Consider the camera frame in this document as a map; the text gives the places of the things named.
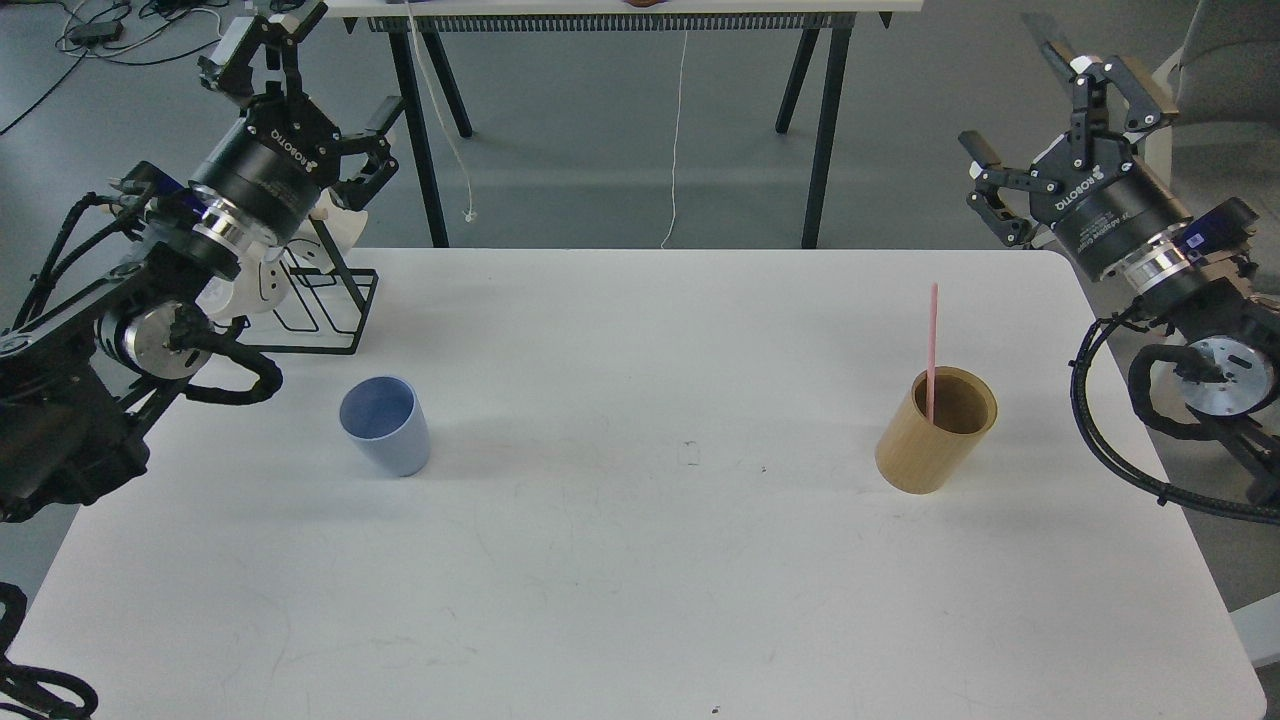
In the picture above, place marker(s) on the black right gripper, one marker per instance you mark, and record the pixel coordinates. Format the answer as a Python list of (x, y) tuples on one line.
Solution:
[(1110, 205)]

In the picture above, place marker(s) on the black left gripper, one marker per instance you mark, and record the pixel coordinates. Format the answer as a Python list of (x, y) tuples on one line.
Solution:
[(283, 151)]

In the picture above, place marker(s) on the pink chopstick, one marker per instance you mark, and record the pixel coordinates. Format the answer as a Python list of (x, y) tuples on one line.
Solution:
[(931, 357)]

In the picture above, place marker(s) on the blue plastic cup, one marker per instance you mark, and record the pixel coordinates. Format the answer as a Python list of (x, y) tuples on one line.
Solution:
[(384, 418)]

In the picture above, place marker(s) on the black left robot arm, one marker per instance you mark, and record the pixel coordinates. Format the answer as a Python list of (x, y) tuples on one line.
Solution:
[(111, 333)]

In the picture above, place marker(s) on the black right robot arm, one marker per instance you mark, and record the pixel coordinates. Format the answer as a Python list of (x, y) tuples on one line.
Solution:
[(1194, 281)]

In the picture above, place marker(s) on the bamboo wooden cup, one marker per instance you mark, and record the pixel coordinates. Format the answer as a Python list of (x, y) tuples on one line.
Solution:
[(929, 437)]

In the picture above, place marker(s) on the grey office chair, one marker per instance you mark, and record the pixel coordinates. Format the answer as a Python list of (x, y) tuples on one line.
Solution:
[(1223, 78)]

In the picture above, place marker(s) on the black wire cup rack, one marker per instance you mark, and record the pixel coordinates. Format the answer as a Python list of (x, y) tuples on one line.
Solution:
[(324, 314)]

